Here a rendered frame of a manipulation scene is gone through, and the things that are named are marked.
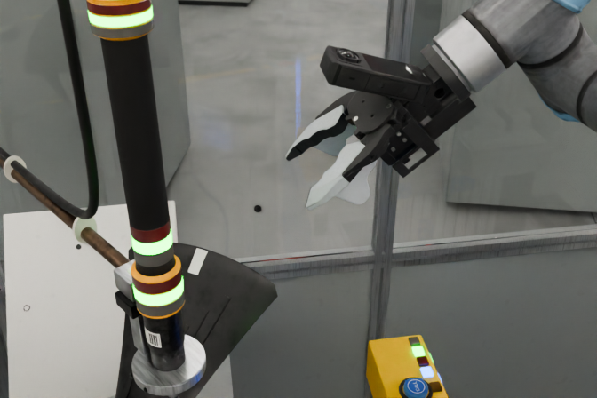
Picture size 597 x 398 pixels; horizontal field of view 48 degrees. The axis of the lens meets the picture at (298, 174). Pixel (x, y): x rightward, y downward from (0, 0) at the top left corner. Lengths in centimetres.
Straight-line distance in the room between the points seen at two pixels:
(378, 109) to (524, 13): 17
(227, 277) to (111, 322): 30
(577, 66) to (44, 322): 81
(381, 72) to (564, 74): 19
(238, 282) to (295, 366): 94
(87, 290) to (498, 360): 119
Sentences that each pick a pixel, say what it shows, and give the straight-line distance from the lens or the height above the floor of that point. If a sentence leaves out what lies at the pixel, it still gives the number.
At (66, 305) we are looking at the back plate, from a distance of 110.
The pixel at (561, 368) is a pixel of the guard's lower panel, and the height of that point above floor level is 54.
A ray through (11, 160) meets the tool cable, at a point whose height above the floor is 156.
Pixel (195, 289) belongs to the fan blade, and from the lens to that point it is 85.
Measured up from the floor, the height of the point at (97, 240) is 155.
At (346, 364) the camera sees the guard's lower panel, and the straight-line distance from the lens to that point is 178.
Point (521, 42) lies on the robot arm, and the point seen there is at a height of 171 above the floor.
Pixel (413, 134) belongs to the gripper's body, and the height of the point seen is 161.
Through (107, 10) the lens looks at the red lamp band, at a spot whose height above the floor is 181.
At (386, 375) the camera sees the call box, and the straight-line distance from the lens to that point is 119.
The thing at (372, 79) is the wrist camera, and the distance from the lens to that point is 69.
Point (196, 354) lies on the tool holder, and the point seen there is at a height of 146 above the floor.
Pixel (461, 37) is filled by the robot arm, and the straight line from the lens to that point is 72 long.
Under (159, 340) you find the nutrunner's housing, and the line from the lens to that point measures 64.
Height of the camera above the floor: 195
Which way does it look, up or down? 31 degrees down
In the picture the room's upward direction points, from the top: straight up
